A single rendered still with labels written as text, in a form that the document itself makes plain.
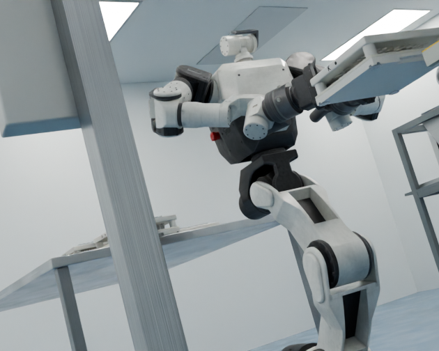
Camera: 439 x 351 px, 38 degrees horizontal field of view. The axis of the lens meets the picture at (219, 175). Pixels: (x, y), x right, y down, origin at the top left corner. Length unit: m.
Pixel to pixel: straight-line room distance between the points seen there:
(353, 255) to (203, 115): 0.57
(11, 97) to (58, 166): 5.10
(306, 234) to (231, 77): 0.55
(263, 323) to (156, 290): 5.82
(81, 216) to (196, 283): 1.31
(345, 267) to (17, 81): 1.10
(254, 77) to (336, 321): 0.79
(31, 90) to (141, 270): 0.33
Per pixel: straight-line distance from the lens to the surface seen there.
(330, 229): 1.88
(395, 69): 1.53
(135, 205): 0.95
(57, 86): 1.05
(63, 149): 6.19
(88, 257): 2.25
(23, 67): 1.05
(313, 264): 1.82
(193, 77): 2.03
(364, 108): 2.02
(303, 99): 1.66
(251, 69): 2.08
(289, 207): 1.93
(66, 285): 2.23
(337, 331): 1.90
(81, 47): 1.02
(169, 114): 1.77
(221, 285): 6.53
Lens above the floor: 0.58
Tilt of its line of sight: 10 degrees up
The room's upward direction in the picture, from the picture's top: 16 degrees counter-clockwise
